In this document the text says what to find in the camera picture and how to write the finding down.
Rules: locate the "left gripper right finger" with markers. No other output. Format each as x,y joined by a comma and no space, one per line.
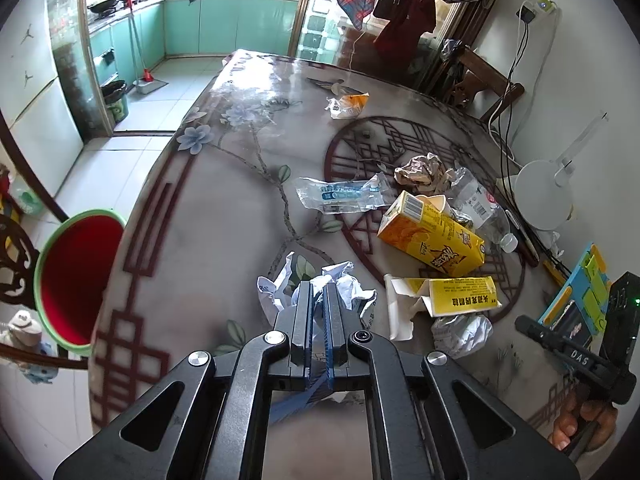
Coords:
427,417

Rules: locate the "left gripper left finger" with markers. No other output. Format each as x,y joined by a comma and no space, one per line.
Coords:
208,417

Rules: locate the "yellow medicine box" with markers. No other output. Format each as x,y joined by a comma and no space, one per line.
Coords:
437,297

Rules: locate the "white paper ball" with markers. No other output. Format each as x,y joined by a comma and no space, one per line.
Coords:
283,292

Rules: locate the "orange snack wrapper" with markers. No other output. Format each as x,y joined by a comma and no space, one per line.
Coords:
347,107

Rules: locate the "red green trash bin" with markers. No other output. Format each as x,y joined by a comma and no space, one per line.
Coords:
71,275

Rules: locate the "black green kitchen bin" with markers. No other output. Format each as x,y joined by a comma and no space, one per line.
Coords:
115,99

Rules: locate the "teal kitchen cabinets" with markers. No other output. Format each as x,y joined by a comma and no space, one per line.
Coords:
170,28

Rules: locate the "right hand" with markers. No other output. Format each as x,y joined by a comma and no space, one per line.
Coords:
574,412

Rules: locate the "blue yellow toy board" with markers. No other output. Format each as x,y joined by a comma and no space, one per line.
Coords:
579,309

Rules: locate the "dark red notebook with pen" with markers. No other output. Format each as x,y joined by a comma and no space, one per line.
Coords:
526,247

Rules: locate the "yellow juice carton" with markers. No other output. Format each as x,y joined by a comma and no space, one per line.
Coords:
418,229

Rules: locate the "crushed clear plastic bottle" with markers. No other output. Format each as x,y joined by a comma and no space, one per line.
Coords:
469,197

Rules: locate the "clear plastic wrapper blue label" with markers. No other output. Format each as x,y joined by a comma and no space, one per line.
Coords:
345,197

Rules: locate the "dark wooden chair left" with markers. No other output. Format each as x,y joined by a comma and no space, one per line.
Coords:
19,257

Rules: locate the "dark wooden chair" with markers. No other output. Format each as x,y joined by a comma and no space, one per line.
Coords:
19,257
479,76

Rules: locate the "dark wooden chair right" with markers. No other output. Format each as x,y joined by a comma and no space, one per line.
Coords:
479,76

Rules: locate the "red mop with dustpan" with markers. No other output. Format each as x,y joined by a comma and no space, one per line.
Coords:
146,83

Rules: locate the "white refrigerator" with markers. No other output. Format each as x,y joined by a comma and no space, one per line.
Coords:
33,104

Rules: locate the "red hanging apron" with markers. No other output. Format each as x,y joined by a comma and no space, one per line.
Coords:
398,41

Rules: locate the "black wok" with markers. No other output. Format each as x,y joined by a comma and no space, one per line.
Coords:
105,7

